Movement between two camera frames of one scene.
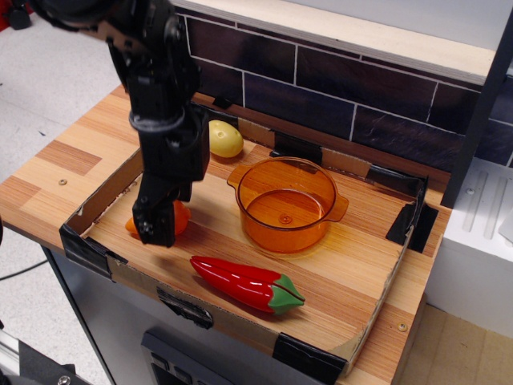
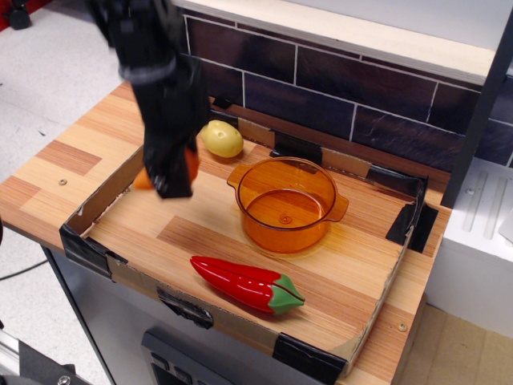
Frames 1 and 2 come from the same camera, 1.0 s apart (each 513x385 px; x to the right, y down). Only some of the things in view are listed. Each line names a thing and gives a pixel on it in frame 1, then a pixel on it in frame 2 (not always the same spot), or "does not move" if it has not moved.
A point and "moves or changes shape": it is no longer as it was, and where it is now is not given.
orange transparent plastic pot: [285, 204] does not move
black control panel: [176, 359] does not move
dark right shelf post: [471, 147] does not move
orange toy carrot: [181, 216] moves or changes shape
